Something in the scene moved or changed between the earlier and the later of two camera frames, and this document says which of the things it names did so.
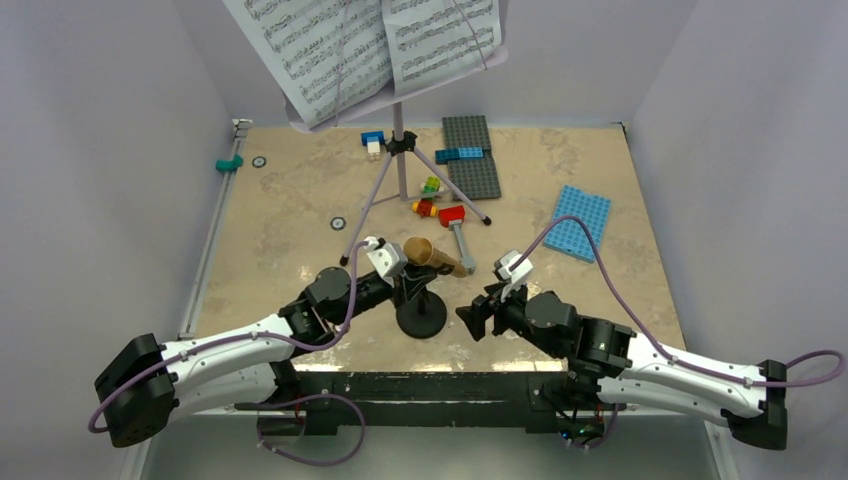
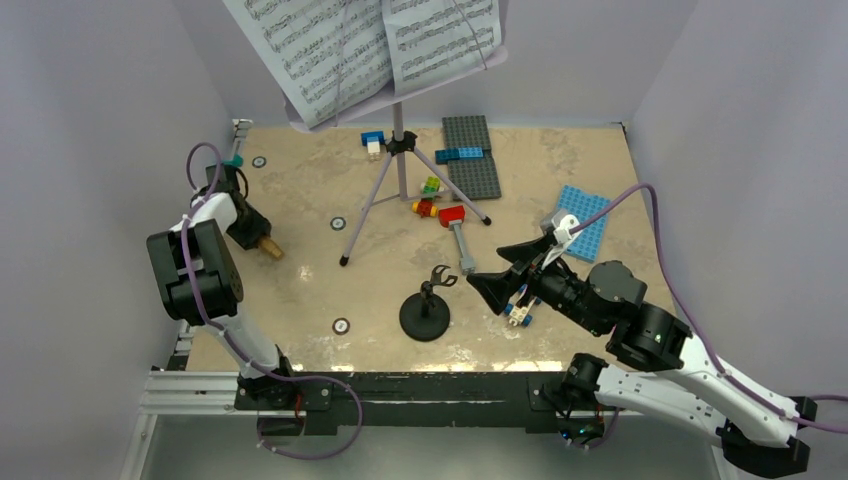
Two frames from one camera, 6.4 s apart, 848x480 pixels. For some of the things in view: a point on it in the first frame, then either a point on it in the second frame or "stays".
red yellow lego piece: [425, 207] stays
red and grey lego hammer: [451, 217] stays
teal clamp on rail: [231, 164] stays
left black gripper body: [369, 295] → [249, 226]
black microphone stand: [423, 314] stays
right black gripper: [482, 308] → [496, 286]
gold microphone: [420, 251] → [272, 248]
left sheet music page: [334, 52] stays
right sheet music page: [437, 41] stays
